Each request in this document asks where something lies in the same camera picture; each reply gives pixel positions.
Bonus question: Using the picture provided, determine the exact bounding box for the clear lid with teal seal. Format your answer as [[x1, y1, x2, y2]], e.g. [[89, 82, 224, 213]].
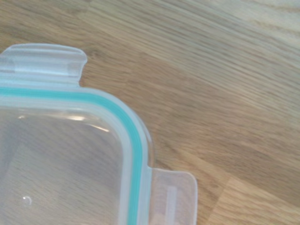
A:
[[0, 43, 197, 225]]

